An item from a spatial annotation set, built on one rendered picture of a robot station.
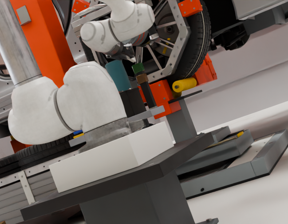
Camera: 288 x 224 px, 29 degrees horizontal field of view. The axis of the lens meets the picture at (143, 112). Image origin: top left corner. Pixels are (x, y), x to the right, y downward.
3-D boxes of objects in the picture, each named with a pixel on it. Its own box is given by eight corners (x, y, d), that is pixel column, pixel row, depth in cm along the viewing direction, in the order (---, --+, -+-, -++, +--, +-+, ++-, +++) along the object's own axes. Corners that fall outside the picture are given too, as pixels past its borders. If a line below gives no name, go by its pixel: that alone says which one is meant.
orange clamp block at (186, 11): (187, 17, 276) (203, 10, 273) (182, 17, 269) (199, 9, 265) (182, 4, 276) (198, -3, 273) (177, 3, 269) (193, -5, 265)
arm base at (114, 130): (139, 130, 171) (132, 114, 172) (77, 154, 178) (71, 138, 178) (154, 125, 189) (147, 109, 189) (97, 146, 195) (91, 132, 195)
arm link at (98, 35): (97, 58, 225) (125, 46, 221) (78, 48, 211) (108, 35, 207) (90, 34, 228) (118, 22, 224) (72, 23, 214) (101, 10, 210)
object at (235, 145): (254, 143, 303) (248, 126, 303) (241, 157, 269) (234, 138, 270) (173, 170, 322) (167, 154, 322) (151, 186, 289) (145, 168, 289)
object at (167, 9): (198, 58, 325) (200, 2, 320) (195, 58, 318) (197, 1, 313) (147, 55, 336) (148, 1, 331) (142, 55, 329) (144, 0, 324)
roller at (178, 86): (199, 85, 299) (195, 75, 299) (183, 90, 272) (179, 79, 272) (190, 89, 301) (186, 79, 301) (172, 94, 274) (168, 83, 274)
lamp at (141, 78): (149, 81, 246) (146, 72, 246) (146, 82, 243) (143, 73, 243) (141, 84, 248) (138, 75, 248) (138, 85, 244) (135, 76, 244)
